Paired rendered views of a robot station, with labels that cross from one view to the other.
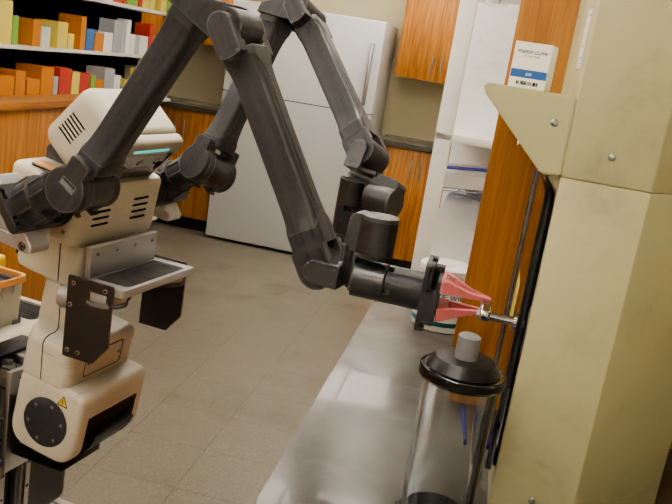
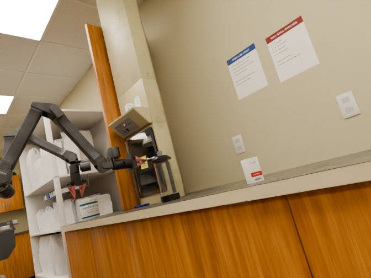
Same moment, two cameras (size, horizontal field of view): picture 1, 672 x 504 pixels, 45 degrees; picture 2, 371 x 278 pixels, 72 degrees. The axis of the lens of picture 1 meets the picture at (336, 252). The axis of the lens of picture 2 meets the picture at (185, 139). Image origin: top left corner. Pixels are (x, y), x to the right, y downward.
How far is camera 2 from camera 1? 1.00 m
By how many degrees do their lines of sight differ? 60
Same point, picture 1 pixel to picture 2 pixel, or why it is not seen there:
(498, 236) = not seen: hidden behind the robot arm
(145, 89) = (26, 133)
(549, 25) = (111, 113)
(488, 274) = (122, 172)
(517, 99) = (139, 108)
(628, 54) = (152, 98)
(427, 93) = not seen: outside the picture
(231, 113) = not seen: hidden behind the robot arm
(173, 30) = (33, 113)
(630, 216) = (165, 127)
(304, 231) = (98, 156)
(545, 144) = (147, 116)
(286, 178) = (86, 144)
